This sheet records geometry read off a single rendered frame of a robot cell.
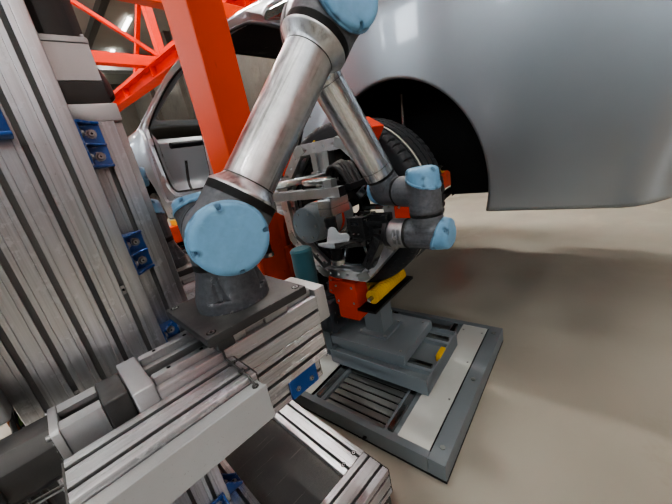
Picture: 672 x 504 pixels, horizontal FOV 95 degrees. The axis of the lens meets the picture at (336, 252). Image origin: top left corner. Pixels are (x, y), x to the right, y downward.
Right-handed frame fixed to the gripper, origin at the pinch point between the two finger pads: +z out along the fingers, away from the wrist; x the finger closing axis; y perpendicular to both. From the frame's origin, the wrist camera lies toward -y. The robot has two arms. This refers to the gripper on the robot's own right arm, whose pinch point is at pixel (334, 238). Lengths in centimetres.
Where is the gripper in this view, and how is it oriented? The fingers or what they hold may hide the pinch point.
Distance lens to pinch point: 92.9
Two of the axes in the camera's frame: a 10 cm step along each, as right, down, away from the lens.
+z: -7.7, -0.5, 6.3
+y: -1.8, -9.3, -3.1
